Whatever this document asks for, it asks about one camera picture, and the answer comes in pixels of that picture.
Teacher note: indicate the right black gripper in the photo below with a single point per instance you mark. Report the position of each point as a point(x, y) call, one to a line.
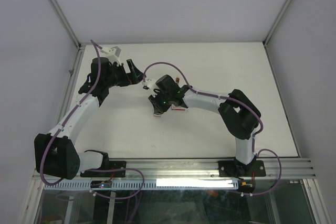
point(157, 107)

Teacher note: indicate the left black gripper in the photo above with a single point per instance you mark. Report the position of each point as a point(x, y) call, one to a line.
point(135, 76)

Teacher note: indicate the red white staple box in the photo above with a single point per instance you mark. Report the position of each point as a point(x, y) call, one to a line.
point(178, 108)

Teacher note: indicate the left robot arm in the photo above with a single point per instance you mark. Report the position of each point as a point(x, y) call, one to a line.
point(55, 152)

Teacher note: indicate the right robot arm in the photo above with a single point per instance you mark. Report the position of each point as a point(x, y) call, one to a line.
point(240, 116)

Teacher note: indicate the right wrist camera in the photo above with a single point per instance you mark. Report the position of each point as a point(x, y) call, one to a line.
point(149, 84)

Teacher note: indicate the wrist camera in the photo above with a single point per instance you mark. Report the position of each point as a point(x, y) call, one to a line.
point(112, 54)
point(149, 84)

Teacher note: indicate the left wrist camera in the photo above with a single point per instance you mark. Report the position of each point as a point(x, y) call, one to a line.
point(112, 54)

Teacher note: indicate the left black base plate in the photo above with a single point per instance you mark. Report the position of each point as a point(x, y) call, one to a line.
point(114, 168)

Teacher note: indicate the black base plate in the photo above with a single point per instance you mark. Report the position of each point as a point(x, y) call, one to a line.
point(114, 168)
point(232, 168)

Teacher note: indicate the white slotted cable duct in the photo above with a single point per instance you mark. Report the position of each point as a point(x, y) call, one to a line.
point(154, 184)

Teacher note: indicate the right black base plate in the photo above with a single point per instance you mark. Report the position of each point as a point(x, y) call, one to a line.
point(232, 168)

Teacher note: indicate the left aluminium frame post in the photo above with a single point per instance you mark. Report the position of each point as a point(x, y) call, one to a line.
point(64, 22)

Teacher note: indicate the aluminium frame post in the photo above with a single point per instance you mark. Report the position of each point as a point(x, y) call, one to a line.
point(64, 22)
point(284, 8)

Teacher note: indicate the aluminium mounting rail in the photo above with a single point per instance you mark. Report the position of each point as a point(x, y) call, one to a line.
point(207, 168)

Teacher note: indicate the right aluminium frame post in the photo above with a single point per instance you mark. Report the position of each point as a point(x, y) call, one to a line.
point(284, 8)

